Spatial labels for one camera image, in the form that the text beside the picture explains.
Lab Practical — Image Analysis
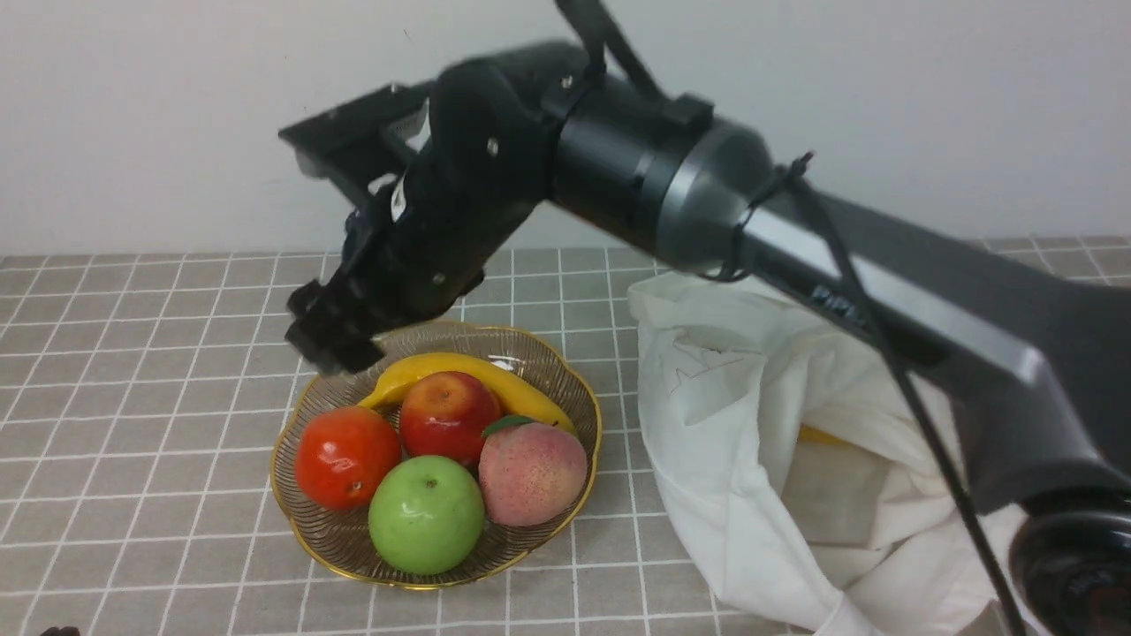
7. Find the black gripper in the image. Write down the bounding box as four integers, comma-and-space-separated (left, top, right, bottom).
286, 60, 566, 375

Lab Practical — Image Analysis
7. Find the red yellow apple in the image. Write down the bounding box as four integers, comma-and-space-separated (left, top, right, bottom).
399, 372, 504, 472

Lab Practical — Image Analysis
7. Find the red tomato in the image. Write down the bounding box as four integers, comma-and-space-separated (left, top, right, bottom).
294, 405, 402, 512

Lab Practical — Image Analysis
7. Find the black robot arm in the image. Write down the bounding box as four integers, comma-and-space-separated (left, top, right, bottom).
279, 38, 1130, 635

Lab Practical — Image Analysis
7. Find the gold rimmed glass fruit bowl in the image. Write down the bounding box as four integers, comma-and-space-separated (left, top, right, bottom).
270, 321, 604, 591

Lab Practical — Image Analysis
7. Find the white cloth tote bag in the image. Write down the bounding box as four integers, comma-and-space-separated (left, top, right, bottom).
627, 273, 998, 635

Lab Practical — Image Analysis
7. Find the yellow banana in bag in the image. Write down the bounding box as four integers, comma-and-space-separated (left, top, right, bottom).
797, 424, 851, 447

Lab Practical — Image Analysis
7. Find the yellow banana in bowl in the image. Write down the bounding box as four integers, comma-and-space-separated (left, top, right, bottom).
357, 352, 579, 437

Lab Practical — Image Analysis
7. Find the pink peach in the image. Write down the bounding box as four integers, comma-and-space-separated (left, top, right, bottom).
478, 415, 588, 527

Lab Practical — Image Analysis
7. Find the green apple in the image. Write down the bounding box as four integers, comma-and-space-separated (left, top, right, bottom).
368, 455, 486, 576

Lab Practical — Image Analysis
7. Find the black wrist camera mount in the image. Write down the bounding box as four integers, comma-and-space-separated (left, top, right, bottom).
278, 80, 435, 209

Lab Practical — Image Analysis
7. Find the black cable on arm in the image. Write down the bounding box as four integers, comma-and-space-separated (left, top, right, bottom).
554, 0, 1030, 636

